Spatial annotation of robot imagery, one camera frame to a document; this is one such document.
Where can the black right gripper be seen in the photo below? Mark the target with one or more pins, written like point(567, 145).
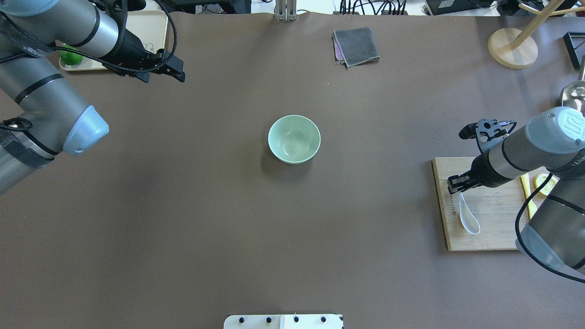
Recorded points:
point(484, 173)

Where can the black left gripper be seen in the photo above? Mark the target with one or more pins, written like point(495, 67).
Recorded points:
point(131, 49)

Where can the white ceramic spoon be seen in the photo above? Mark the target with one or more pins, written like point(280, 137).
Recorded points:
point(467, 219)

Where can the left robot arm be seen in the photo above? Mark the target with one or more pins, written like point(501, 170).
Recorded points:
point(55, 117)

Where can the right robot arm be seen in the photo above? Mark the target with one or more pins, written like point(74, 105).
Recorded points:
point(554, 236)

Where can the light green bowl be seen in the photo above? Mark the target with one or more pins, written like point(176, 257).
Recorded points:
point(294, 139)

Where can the bamboo cutting board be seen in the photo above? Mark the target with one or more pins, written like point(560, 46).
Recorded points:
point(495, 210)

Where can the yellow plastic knife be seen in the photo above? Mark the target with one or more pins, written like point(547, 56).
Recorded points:
point(525, 184)

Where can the green lime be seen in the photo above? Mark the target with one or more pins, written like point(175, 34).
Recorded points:
point(70, 58)

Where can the lemon slice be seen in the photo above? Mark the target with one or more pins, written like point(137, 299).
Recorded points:
point(546, 182)

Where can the steel scoop on table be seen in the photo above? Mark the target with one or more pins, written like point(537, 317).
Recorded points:
point(573, 94)

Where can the wooden mug tree stand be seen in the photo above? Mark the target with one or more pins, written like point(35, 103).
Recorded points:
point(516, 49)

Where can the grey folded cloth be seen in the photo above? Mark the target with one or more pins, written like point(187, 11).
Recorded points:
point(354, 47)

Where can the black framed tray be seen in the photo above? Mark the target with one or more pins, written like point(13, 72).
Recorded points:
point(574, 43)

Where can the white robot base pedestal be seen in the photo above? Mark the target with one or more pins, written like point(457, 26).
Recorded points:
point(285, 321)

